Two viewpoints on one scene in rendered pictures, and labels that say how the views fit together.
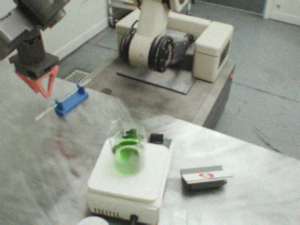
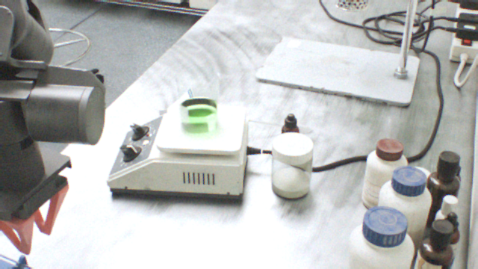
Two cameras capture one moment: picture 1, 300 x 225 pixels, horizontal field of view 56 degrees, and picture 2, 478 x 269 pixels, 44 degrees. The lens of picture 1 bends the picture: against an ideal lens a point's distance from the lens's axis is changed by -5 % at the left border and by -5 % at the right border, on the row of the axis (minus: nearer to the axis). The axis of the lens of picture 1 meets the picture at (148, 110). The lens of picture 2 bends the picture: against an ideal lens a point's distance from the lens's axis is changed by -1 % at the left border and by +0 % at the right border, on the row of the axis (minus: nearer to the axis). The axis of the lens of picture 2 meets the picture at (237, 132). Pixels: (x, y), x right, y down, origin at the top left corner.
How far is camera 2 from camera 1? 0.85 m
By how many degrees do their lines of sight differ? 73
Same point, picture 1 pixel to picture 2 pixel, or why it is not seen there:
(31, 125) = not seen: outside the picture
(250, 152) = (138, 93)
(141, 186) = (230, 115)
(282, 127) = not seen: outside the picture
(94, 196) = (241, 158)
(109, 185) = (234, 134)
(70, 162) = (156, 237)
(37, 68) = (60, 158)
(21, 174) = not seen: outside the picture
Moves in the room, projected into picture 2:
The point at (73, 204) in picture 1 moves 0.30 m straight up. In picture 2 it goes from (230, 220) to (228, 19)
